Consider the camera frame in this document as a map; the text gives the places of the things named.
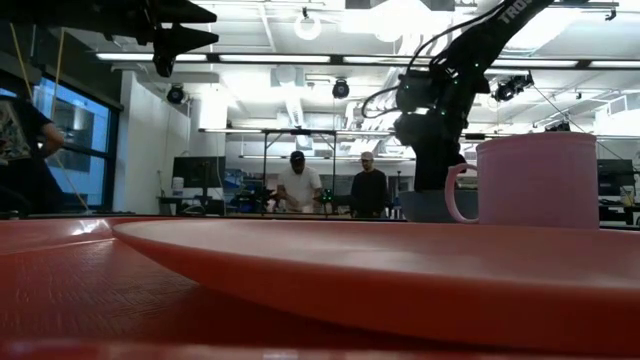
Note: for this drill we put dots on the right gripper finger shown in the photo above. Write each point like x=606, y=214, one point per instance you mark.
x=432, y=177

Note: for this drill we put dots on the black aluminium table frame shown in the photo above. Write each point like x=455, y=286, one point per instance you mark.
x=60, y=216

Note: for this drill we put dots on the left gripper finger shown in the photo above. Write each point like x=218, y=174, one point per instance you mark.
x=190, y=12
x=185, y=39

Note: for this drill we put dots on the black computer monitor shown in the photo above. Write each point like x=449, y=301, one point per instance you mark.
x=199, y=172
x=616, y=177

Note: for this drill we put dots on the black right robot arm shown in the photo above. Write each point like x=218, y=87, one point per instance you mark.
x=475, y=45

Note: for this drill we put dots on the round white ceiling lamp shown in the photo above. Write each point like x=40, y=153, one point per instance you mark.
x=307, y=26

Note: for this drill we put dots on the pink plastic mug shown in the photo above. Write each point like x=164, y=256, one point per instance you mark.
x=537, y=180

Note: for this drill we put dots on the black metal rig frame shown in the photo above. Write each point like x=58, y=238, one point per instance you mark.
x=300, y=131

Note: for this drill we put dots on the white plastic container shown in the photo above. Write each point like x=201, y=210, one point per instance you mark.
x=177, y=186

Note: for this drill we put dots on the red plastic tray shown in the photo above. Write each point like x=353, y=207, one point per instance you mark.
x=75, y=290

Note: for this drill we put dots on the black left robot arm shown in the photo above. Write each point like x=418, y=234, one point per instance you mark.
x=40, y=10

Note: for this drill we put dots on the blue-grey bowl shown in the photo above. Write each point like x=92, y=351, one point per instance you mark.
x=425, y=207

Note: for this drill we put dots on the pink plastic plate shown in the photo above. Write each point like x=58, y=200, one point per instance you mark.
x=400, y=280

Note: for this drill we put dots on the large dark-framed window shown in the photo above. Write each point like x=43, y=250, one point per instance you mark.
x=85, y=145

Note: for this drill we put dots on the black ceiling spotlight cluster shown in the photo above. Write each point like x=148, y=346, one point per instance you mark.
x=510, y=87

